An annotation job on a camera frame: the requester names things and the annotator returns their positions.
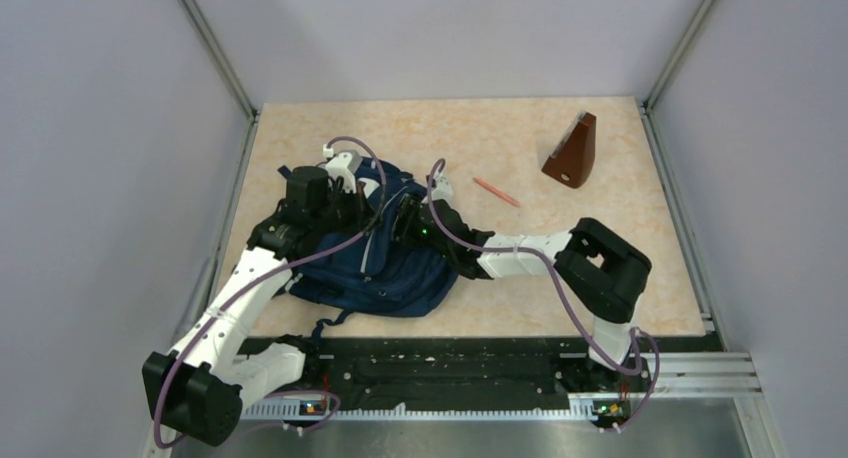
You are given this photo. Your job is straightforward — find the brown wooden metronome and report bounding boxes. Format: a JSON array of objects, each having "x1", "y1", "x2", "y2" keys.
[{"x1": 541, "y1": 111, "x2": 597, "y2": 189}]

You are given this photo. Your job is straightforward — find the purple cable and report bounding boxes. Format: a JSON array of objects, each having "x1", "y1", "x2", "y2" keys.
[
  {"x1": 426, "y1": 158, "x2": 661, "y2": 431},
  {"x1": 152, "y1": 135, "x2": 388, "y2": 451}
]

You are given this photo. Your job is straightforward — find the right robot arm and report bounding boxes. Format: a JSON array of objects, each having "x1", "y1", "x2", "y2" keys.
[{"x1": 393, "y1": 198, "x2": 652, "y2": 390}]

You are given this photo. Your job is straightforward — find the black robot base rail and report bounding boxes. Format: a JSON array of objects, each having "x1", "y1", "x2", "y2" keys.
[{"x1": 284, "y1": 337, "x2": 652, "y2": 412}]

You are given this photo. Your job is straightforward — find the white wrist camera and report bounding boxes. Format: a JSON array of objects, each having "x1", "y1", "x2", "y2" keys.
[
  {"x1": 428, "y1": 173, "x2": 455, "y2": 202},
  {"x1": 322, "y1": 144, "x2": 363, "y2": 193}
]

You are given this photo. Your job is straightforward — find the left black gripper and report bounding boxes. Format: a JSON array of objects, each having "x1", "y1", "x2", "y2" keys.
[{"x1": 311, "y1": 180, "x2": 384, "y2": 238}]

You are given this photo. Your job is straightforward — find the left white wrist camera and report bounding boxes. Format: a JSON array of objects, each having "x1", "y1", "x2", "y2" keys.
[{"x1": 322, "y1": 144, "x2": 363, "y2": 193}]

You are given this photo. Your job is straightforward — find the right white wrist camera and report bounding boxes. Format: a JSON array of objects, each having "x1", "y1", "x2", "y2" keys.
[{"x1": 428, "y1": 173, "x2": 455, "y2": 202}]

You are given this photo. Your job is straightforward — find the pink pen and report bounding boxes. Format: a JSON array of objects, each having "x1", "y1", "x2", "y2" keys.
[{"x1": 472, "y1": 176, "x2": 521, "y2": 208}]

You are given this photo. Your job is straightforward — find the navy blue student backpack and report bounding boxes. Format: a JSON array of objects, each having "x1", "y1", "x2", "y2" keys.
[{"x1": 247, "y1": 158, "x2": 458, "y2": 341}]

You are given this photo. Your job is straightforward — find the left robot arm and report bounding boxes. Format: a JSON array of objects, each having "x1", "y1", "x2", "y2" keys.
[{"x1": 142, "y1": 156, "x2": 388, "y2": 450}]

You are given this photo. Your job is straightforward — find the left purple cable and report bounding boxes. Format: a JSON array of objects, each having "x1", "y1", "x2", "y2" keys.
[{"x1": 152, "y1": 135, "x2": 388, "y2": 451}]

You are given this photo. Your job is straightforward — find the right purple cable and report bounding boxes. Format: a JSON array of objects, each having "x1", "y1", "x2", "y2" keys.
[{"x1": 426, "y1": 158, "x2": 661, "y2": 431}]

